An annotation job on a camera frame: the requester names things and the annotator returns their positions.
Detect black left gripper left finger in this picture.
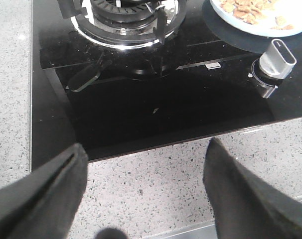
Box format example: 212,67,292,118
0,143,88,239

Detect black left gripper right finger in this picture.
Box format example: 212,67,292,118
203,138,302,239

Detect light blue plate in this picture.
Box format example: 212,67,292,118
210,0,302,37

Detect brown meat slices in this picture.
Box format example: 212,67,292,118
219,0,295,30

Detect grey cabinet front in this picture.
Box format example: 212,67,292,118
141,191,302,239

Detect black glass cooktop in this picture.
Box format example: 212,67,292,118
31,0,302,170

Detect silver stove knob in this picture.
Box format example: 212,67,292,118
250,39,297,99

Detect black gas burner with grate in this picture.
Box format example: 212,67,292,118
58,0,187,50

